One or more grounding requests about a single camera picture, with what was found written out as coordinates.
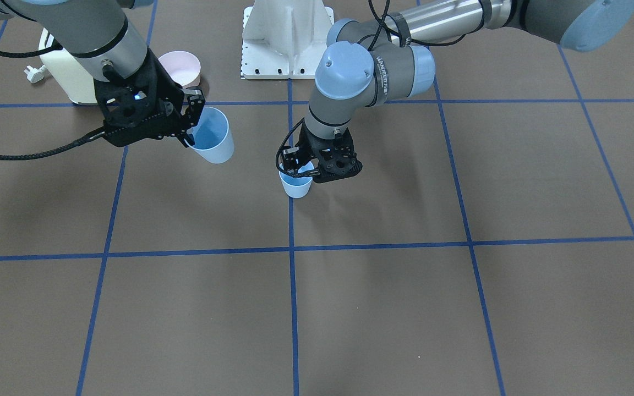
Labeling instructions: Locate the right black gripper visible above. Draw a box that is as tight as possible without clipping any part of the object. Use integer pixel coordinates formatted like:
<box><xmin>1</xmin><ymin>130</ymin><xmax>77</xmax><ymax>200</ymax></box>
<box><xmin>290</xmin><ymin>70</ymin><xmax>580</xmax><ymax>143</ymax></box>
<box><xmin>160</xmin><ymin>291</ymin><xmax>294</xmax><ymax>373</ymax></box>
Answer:
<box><xmin>95</xmin><ymin>50</ymin><xmax>206</xmax><ymax>147</ymax></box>

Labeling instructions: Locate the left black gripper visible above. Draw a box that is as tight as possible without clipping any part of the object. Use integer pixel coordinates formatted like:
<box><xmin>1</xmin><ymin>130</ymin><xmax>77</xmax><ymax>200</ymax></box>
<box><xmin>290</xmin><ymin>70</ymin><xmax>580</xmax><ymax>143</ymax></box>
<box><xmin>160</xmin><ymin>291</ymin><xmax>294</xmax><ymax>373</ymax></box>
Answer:
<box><xmin>283</xmin><ymin>124</ymin><xmax>363</xmax><ymax>183</ymax></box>

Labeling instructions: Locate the light blue cup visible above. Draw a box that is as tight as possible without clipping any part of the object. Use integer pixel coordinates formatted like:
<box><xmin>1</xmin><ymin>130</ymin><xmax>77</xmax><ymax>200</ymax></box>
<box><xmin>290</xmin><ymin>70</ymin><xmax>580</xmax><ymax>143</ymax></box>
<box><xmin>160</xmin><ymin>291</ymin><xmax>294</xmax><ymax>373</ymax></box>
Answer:
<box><xmin>191</xmin><ymin>106</ymin><xmax>234</xmax><ymax>164</ymax></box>
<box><xmin>278</xmin><ymin>171</ymin><xmax>314</xmax><ymax>199</ymax></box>

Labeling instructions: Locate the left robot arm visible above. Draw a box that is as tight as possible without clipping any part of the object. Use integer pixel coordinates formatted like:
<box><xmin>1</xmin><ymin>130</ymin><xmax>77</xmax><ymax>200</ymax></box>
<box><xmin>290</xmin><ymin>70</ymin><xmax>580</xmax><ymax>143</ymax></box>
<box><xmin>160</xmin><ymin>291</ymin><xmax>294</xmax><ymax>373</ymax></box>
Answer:
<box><xmin>275</xmin><ymin>1</ymin><xmax>634</xmax><ymax>183</ymax></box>

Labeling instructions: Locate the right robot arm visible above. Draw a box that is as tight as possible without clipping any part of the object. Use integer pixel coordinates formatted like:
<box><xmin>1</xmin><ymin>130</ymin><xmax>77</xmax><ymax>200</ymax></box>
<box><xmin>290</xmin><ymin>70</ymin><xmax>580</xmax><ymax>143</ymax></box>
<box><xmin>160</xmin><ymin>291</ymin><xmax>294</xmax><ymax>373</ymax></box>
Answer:
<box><xmin>0</xmin><ymin>1</ymin><xmax>205</xmax><ymax>160</ymax></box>

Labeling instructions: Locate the pink bowl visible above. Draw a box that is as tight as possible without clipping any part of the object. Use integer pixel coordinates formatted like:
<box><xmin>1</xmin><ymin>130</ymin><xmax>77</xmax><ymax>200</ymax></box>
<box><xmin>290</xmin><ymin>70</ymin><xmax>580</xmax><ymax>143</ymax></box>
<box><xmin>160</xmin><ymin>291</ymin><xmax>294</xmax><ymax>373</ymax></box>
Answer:
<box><xmin>158</xmin><ymin>51</ymin><xmax>201</xmax><ymax>87</ymax></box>

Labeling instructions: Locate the cream toaster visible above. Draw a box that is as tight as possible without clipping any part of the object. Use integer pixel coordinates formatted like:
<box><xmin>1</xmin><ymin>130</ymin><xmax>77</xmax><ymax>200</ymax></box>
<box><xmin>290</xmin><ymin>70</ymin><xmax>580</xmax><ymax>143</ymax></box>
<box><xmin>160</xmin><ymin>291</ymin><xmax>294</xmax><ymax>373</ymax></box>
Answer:
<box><xmin>39</xmin><ymin>48</ymin><xmax>97</xmax><ymax>106</ymax></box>

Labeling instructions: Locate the white toaster plug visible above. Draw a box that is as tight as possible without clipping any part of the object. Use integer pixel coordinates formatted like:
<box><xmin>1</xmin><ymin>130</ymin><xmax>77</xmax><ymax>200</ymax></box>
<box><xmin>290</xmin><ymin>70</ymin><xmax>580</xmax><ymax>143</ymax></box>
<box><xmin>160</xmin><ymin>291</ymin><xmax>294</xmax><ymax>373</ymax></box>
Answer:
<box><xmin>24</xmin><ymin>65</ymin><xmax>48</xmax><ymax>84</ymax></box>

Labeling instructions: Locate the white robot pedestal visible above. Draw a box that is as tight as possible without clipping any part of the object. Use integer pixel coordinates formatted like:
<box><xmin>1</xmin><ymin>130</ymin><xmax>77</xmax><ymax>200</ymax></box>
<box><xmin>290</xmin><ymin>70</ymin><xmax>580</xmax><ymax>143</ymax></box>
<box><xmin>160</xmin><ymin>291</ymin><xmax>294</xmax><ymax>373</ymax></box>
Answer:
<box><xmin>240</xmin><ymin>1</ymin><xmax>335</xmax><ymax>80</ymax></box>

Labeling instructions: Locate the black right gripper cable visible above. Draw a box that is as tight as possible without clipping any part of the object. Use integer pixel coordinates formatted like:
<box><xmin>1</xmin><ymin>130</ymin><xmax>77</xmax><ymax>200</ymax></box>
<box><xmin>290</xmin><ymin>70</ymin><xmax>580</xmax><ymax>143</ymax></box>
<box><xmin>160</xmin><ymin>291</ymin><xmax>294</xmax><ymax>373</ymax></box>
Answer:
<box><xmin>0</xmin><ymin>30</ymin><xmax>108</xmax><ymax>162</ymax></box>

